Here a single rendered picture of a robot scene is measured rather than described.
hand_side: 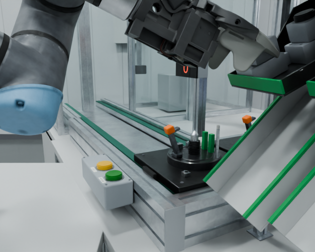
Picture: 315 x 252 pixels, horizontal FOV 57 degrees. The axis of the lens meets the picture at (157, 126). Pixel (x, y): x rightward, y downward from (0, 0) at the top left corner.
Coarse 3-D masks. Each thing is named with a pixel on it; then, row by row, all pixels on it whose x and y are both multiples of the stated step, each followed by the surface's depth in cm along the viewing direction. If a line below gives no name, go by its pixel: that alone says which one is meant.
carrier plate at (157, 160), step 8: (144, 152) 82; (152, 152) 82; (160, 152) 82; (224, 152) 82; (136, 160) 80; (144, 160) 76; (152, 160) 76; (160, 160) 76; (152, 168) 71; (160, 168) 71; (168, 168) 71; (176, 168) 71; (160, 176) 68; (168, 176) 66; (176, 176) 66; (192, 176) 66; (200, 176) 66; (168, 184) 65; (176, 184) 62; (184, 184) 62; (192, 184) 62; (200, 184) 63; (176, 192) 62
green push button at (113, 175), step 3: (108, 171) 69; (111, 171) 69; (114, 171) 69; (117, 171) 69; (120, 171) 69; (105, 174) 67; (108, 174) 67; (111, 174) 67; (114, 174) 67; (117, 174) 67; (120, 174) 67; (105, 177) 67; (108, 177) 66; (111, 177) 66; (114, 177) 66; (117, 177) 66; (120, 177) 67
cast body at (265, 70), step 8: (272, 40) 44; (264, 56) 44; (272, 56) 44; (280, 56) 45; (288, 56) 47; (256, 64) 44; (264, 64) 44; (272, 64) 44; (280, 64) 45; (240, 72) 47; (248, 72) 44; (256, 72) 44; (264, 72) 44; (272, 72) 45; (280, 72) 45
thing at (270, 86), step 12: (312, 0) 51; (288, 72) 45; (300, 72) 39; (312, 72) 39; (240, 84) 48; (252, 84) 44; (264, 84) 41; (276, 84) 39; (288, 84) 39; (300, 84) 39
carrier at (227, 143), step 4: (244, 132) 91; (240, 136) 98; (220, 140) 94; (224, 140) 94; (228, 140) 94; (232, 140) 94; (236, 140) 94; (220, 144) 90; (224, 144) 90; (228, 144) 90; (232, 144) 90; (220, 148) 87; (224, 148) 86; (228, 148) 86
